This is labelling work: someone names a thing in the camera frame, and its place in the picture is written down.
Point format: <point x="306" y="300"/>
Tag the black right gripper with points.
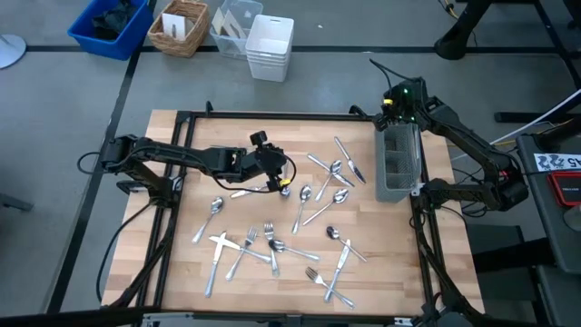
<point x="406" y="106"/>

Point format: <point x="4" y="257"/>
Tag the white numbered label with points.
<point x="556" y="162"/>

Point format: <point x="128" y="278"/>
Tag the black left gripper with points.
<point x="270" y="163"/>

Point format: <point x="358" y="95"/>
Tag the steel table knife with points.
<point x="349" y="160"/>
<point x="215" y="259"/>
<point x="323" y="164"/>
<point x="343" y="256"/>
<point x="240" y="193"/>

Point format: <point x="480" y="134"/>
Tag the grey round object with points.
<point x="575" y="219"/>

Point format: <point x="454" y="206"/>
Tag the black stool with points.
<point x="495" y="245"/>

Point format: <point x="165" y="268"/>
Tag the wicker basket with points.
<point x="199" y="27"/>

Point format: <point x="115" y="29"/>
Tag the red-framed tablet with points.
<point x="569" y="188"/>

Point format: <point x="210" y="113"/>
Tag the black side cart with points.
<point x="558" y="245"/>

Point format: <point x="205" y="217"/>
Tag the black frame clamp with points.
<point x="358" y="111"/>
<point x="209" y="108"/>

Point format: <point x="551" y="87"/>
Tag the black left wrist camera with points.
<point x="259" y="138"/>

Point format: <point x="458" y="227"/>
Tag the clear plastic bin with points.
<point x="252" y="11"/>

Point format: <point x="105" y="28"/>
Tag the grey metal leg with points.
<point x="16" y="203"/>

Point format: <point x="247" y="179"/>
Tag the black floor stand frame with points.
<point x="517" y="117"/>

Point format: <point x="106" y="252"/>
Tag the white plastic bin stack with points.
<point x="270" y="41"/>

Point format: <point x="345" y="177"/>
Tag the black stand foot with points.
<point x="451" y="45"/>

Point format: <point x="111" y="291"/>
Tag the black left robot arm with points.
<point x="181" y="154"/>

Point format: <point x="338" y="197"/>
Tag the beige cardboard piece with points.
<point x="218" y="20"/>
<point x="235" y="28"/>

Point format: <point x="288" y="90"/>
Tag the grey mesh cutlery caddy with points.
<point x="397" y="191"/>

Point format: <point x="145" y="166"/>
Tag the blue plastic bin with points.
<point x="131" y="43"/>

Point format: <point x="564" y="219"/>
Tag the black cloth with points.
<point x="113" y="20"/>

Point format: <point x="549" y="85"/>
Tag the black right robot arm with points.
<point x="463" y="131"/>

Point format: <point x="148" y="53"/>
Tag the black front crossbar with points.
<point x="68" y="319"/>

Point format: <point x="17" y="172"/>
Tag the grey round stand base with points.
<point x="9" y="50"/>

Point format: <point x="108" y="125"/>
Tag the white card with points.
<point x="174" y="25"/>

